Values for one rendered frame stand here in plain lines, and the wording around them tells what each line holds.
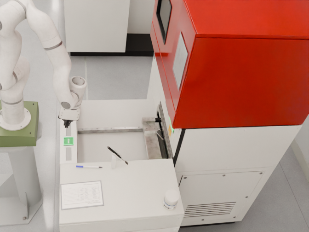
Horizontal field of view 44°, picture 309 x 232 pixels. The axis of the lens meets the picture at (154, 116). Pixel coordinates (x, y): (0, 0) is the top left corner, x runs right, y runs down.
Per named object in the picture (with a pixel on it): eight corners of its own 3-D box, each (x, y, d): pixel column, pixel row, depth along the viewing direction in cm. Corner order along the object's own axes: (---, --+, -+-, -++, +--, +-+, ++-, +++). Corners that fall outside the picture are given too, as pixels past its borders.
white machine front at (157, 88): (152, 79, 279) (160, 34, 250) (173, 172, 226) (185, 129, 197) (148, 79, 278) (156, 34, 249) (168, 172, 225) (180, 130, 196)
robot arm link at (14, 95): (-5, 98, 208) (-9, 66, 191) (17, 79, 220) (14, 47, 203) (14, 107, 206) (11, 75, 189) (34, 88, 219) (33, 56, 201)
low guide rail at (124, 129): (156, 128, 247) (156, 125, 245) (156, 130, 246) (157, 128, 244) (77, 131, 238) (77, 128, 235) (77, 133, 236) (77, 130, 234)
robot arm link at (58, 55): (48, 55, 161) (76, 111, 178) (65, 37, 173) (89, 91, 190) (31, 57, 164) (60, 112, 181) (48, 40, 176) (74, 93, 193)
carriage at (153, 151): (153, 121, 247) (153, 118, 245) (162, 168, 223) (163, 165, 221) (141, 121, 246) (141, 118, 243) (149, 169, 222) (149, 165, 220)
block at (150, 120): (154, 119, 245) (154, 116, 242) (154, 123, 242) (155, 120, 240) (141, 119, 243) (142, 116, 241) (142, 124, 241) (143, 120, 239)
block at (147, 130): (156, 129, 239) (156, 125, 237) (157, 133, 237) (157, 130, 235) (143, 129, 238) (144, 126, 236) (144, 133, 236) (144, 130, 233)
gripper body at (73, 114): (82, 98, 196) (77, 113, 203) (62, 96, 192) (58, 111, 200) (82, 109, 191) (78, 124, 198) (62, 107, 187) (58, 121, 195)
